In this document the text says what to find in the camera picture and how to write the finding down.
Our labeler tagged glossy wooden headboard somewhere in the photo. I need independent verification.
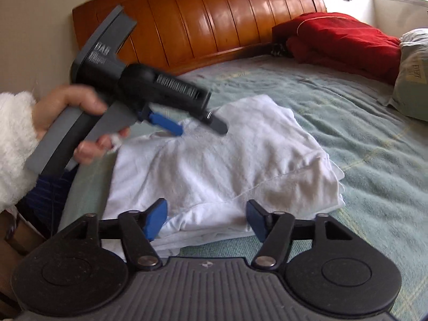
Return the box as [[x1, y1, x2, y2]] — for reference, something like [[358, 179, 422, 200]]
[[72, 0, 328, 77]]

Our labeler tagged person's left hand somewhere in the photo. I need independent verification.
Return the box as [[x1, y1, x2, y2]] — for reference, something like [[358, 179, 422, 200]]
[[33, 85, 132, 165]]

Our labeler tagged white printed long-sleeve shirt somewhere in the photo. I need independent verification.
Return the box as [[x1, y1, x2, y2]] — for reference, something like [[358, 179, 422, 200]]
[[100, 94, 346, 258]]

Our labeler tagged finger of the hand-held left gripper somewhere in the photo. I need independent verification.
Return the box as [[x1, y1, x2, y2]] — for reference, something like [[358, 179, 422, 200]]
[[141, 105, 185, 137], [200, 110, 228, 136]]

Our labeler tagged green checked bed blanket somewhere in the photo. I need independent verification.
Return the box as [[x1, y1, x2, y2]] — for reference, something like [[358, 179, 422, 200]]
[[58, 53, 428, 321]]

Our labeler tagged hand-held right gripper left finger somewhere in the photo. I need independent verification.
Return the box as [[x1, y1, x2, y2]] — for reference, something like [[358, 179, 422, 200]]
[[58, 198, 168, 271]]

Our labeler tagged folded red quilt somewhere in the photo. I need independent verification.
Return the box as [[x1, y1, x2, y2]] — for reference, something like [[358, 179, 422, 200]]
[[272, 12, 402, 86]]

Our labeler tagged grey green pillow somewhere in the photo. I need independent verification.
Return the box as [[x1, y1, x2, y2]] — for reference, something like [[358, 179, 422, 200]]
[[389, 28, 428, 123]]

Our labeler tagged dark patterned cloth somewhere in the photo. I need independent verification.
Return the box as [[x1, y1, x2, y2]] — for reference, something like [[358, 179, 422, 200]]
[[271, 42, 291, 57]]

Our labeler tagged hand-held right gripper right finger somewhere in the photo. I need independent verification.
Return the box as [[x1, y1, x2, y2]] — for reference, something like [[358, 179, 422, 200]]
[[246, 200, 353, 271]]

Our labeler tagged person's dark blue clothing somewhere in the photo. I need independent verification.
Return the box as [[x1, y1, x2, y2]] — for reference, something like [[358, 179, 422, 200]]
[[17, 169, 79, 238]]

